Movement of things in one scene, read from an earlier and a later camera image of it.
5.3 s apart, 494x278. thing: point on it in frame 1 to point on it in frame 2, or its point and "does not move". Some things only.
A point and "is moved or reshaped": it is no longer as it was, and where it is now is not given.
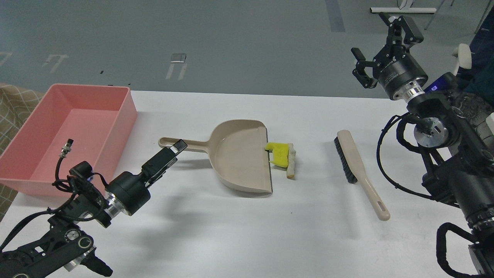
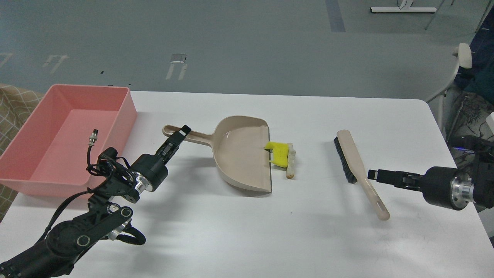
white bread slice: (290, 171) does not move
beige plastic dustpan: (239, 158) is moved or reshaped
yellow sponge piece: (280, 151) does not move
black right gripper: (401, 77) to (445, 187)
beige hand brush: (354, 171) does not move
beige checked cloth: (18, 105) does not move
